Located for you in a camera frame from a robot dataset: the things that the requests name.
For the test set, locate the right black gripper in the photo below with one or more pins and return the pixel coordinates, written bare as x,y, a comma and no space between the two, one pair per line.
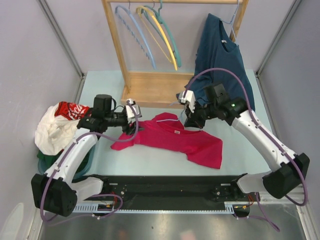
192,119

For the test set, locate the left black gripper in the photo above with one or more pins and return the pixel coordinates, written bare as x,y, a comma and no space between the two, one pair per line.
128,129

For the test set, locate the thin blue hanger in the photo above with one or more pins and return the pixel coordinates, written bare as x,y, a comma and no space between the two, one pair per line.
179,119

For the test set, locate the pink t shirt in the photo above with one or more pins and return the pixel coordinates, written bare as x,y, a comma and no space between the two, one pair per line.
199,146

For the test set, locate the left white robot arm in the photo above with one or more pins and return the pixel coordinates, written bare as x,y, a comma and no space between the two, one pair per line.
55,191

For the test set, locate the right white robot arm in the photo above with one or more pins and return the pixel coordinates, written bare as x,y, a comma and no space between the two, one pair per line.
287,168

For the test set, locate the dark blue t shirt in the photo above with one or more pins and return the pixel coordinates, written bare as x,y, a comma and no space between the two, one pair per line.
217,50

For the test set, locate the white and red shirt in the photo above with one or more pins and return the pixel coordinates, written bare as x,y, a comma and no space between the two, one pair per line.
57,127

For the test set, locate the teal hanger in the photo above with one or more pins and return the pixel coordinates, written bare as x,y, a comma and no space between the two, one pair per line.
170,35

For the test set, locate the light blue notched hanger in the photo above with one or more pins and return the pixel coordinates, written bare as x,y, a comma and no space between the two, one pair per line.
135,30

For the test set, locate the yellow hanger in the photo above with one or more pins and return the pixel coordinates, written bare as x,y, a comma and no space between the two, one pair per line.
160,32

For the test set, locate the wooden clothes rack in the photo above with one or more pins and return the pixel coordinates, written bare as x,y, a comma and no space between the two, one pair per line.
156,89

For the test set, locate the green garment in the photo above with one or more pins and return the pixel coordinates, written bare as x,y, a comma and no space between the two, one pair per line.
48,160

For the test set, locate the teal laundry basket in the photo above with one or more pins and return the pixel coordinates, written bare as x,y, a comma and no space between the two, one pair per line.
42,168

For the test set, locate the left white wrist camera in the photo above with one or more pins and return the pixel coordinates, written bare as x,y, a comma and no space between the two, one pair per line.
132,110

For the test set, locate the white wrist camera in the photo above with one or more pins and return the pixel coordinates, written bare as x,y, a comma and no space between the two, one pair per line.
132,110
187,97

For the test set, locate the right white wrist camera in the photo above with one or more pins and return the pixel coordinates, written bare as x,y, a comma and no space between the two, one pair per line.
187,97

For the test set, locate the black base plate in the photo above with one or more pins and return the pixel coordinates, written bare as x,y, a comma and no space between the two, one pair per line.
175,189

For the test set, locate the light blue wire hanger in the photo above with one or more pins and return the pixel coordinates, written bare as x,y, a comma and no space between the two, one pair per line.
232,23

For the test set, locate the white slotted cable duct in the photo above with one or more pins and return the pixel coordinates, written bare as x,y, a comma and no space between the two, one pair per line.
105,207

